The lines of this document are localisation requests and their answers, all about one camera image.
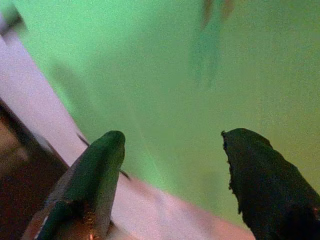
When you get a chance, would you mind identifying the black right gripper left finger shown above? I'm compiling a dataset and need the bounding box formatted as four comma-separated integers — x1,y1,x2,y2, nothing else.
23,130,126,240

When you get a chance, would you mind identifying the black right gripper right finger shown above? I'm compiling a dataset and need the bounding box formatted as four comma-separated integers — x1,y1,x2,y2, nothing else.
220,127,320,240

